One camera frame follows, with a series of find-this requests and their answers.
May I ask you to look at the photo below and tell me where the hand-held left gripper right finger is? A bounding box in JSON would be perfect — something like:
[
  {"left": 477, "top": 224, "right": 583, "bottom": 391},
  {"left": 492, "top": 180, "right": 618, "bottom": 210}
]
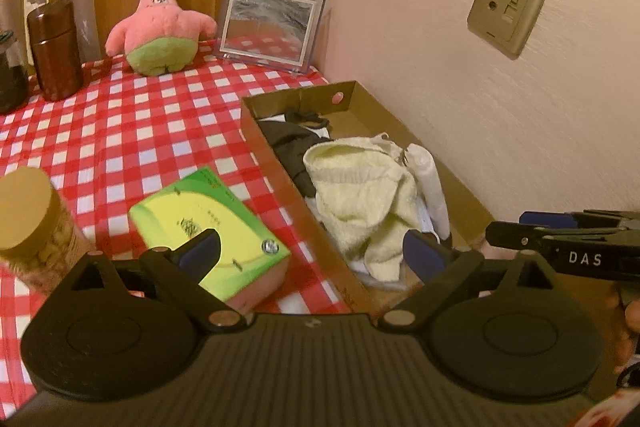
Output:
[{"left": 377, "top": 229, "right": 568, "bottom": 333}]

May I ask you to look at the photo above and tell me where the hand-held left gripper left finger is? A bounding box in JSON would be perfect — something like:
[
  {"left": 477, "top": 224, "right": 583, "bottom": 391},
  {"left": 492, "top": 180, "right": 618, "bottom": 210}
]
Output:
[{"left": 47, "top": 228, "right": 246, "bottom": 333}]

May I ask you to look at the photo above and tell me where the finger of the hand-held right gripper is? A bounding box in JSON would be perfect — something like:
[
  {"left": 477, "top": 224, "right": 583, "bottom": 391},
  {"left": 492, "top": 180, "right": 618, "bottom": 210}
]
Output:
[
  {"left": 486, "top": 221, "right": 551, "bottom": 254},
  {"left": 519, "top": 209, "right": 627, "bottom": 231}
]

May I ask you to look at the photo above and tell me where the blue face mask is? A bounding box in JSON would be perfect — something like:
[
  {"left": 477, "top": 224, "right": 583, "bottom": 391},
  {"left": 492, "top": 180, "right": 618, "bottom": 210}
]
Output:
[{"left": 417, "top": 202, "right": 446, "bottom": 242}]

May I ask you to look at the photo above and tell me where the white sock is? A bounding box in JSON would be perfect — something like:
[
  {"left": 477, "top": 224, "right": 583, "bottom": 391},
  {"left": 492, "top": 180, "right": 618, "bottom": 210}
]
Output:
[{"left": 404, "top": 144, "right": 451, "bottom": 240}]

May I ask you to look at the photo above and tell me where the white knitted cloth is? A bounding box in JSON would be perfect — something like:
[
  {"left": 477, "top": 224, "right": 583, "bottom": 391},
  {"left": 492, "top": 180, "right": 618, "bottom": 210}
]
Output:
[{"left": 302, "top": 133, "right": 426, "bottom": 283}]

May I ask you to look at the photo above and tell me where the black cloth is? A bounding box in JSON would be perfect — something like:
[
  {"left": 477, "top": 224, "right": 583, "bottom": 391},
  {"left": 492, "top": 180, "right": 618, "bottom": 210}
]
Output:
[{"left": 257, "top": 119, "right": 333, "bottom": 198}]

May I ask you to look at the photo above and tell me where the shallow cardboard box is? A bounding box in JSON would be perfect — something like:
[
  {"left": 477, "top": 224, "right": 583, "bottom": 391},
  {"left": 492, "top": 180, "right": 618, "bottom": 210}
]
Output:
[{"left": 241, "top": 80, "right": 501, "bottom": 315}]

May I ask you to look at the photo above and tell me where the person's right hand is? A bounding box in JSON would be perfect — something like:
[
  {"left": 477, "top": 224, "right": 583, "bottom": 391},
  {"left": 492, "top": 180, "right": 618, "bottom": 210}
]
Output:
[{"left": 607, "top": 279, "right": 640, "bottom": 380}]

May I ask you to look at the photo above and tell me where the green tissue box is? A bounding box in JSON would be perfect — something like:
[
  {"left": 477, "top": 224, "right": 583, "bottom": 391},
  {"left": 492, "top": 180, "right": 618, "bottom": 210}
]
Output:
[{"left": 129, "top": 166, "right": 292, "bottom": 314}]

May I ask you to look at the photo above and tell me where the red checkered tablecloth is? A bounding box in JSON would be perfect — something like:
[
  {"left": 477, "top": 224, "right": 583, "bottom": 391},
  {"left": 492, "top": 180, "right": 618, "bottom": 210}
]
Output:
[{"left": 0, "top": 39, "right": 361, "bottom": 413}]

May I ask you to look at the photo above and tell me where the red patterned fabric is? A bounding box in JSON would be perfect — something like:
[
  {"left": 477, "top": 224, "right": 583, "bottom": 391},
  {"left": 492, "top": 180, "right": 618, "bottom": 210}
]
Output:
[{"left": 580, "top": 387, "right": 640, "bottom": 427}]

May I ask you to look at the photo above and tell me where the cashew jar with gold lid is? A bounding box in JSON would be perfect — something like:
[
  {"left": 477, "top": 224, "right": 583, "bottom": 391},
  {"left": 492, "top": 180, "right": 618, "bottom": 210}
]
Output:
[{"left": 0, "top": 167, "right": 96, "bottom": 298}]

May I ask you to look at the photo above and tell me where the gold data outlet panel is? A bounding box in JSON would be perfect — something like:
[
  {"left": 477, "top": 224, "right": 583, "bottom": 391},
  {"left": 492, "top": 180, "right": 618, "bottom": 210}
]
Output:
[{"left": 466, "top": 0, "right": 546, "bottom": 60}]

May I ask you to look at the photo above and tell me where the pink starfish plush toy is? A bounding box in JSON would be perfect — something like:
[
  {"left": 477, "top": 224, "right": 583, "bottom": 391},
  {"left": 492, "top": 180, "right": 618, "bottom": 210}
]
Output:
[{"left": 105, "top": 0, "right": 218, "bottom": 76}]

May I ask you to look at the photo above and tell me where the brown cylindrical canister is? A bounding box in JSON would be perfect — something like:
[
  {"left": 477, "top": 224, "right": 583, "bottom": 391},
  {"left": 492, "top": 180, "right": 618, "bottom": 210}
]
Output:
[{"left": 26, "top": 0, "right": 85, "bottom": 102}]

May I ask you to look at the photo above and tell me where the glass jar with dark base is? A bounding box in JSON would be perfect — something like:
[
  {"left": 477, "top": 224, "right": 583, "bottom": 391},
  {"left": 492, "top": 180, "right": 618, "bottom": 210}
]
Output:
[{"left": 0, "top": 31, "right": 30, "bottom": 115}]

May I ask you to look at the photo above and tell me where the clear picture frame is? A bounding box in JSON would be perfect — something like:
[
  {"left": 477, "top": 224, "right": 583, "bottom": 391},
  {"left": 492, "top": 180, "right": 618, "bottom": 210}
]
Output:
[{"left": 212, "top": 0, "right": 332, "bottom": 75}]

